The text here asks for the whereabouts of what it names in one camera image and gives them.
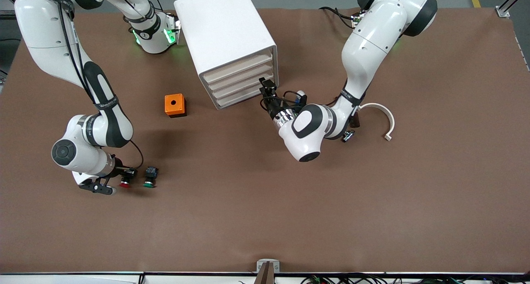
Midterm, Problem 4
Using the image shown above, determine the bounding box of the red push button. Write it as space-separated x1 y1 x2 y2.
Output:
120 170 137 189

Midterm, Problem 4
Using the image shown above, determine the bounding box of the white drawer cabinet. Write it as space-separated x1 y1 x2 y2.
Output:
173 0 280 111

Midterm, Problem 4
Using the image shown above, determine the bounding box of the brown table cover sheet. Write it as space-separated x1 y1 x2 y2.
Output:
0 7 530 275

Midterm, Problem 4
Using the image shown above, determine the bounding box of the aluminium frame profile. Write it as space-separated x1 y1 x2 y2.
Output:
496 0 530 18

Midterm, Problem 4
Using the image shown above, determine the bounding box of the white curved plastic clamp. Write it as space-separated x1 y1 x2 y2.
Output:
358 103 395 142

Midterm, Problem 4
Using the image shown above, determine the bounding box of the orange button box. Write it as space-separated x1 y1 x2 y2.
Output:
164 93 187 118

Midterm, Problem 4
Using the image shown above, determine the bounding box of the green push button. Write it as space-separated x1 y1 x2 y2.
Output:
143 166 160 189

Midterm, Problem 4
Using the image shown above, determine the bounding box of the white plastic drawer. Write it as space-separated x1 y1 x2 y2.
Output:
206 62 276 92
210 72 277 100
214 81 278 109
202 52 276 84

